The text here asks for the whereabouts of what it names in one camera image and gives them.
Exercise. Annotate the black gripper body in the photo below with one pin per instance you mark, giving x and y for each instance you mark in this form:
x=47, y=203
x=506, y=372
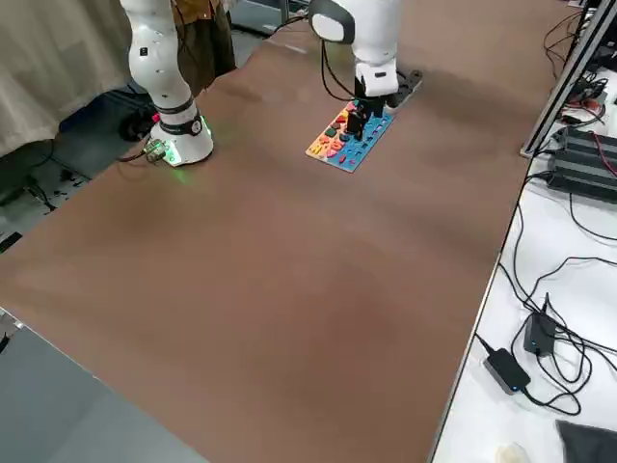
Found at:
x=361, y=103

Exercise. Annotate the colourful toy puzzle board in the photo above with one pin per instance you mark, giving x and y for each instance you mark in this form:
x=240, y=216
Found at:
x=364, y=144

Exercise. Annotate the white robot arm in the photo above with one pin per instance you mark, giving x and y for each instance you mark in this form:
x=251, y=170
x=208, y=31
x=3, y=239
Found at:
x=159, y=72

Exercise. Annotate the pink greater-than sign piece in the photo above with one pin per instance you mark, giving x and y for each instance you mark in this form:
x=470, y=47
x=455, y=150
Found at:
x=332, y=153

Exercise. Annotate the person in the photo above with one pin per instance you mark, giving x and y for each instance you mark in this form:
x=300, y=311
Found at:
x=207, y=48

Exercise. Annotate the dark finned power supply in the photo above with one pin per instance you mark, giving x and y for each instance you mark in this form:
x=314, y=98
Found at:
x=583, y=164

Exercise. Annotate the black caster wheel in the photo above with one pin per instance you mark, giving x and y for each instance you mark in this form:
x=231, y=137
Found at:
x=134, y=124

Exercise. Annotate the black power adapter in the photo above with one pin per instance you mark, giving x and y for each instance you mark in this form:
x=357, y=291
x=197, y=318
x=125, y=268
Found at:
x=506, y=371
x=540, y=335

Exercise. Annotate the beige curtain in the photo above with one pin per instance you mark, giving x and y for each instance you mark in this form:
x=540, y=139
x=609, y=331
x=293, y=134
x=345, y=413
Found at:
x=58, y=58

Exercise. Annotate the small cream object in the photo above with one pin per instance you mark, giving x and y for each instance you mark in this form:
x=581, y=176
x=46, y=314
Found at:
x=511, y=453

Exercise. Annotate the dark grey cloth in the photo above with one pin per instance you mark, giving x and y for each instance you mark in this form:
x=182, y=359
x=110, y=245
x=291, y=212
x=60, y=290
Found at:
x=588, y=443

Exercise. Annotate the grey side table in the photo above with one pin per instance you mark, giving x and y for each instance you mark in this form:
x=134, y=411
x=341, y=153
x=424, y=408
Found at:
x=58, y=410

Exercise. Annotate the black wrist bracket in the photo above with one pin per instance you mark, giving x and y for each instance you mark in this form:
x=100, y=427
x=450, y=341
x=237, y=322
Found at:
x=410, y=82

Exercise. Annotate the aluminium frame post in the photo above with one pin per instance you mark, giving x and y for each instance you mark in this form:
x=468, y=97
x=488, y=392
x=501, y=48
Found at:
x=569, y=79

